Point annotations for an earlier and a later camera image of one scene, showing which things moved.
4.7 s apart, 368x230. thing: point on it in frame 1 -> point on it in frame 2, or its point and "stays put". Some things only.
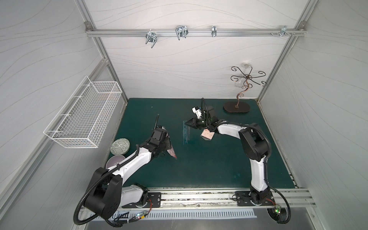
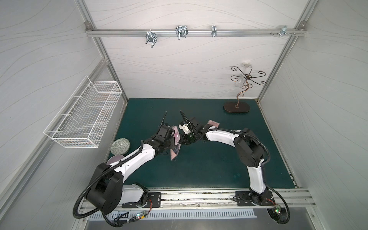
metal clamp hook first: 151,37 stays put
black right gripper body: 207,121 -> 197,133
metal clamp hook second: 181,31 stays put
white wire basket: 85,118 stays put
